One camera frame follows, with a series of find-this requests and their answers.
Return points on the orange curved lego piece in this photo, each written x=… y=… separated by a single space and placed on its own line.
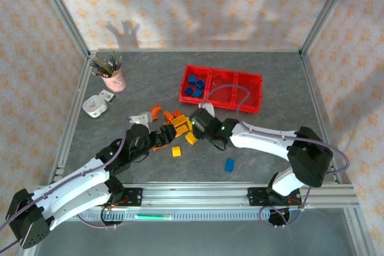
x=159 y=148
x=156 y=109

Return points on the dark yellow long lego brick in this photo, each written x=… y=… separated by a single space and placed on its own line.
x=179 y=121

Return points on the orange small lego brick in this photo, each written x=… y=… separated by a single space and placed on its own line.
x=177 y=113
x=168 y=115

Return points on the blue lego brick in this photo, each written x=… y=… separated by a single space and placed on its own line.
x=189 y=91
x=192 y=79
x=200 y=83
x=198 y=93
x=229 y=165

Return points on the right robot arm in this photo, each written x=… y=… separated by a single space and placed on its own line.
x=264 y=142

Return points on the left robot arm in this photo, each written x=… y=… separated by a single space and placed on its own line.
x=75 y=181

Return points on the small printed card pack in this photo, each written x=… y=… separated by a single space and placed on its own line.
x=107 y=95

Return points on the pink pencil cup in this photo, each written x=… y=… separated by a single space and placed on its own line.
x=115 y=83

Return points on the bunch of coloured pencils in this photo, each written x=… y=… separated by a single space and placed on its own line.
x=105 y=65

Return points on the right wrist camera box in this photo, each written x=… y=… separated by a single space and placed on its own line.
x=207 y=108

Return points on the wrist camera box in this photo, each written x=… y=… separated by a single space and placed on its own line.
x=141 y=118
x=207 y=108

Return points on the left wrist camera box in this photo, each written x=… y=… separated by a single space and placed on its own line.
x=141 y=118

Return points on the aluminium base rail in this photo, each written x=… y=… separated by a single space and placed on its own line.
x=195 y=196

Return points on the aluminium side rail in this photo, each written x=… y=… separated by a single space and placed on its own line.
x=72 y=118
x=312 y=88

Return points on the aluminium back rail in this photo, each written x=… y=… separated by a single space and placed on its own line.
x=195 y=50

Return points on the aluminium frame post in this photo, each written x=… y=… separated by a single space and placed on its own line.
x=63 y=10
x=327 y=10

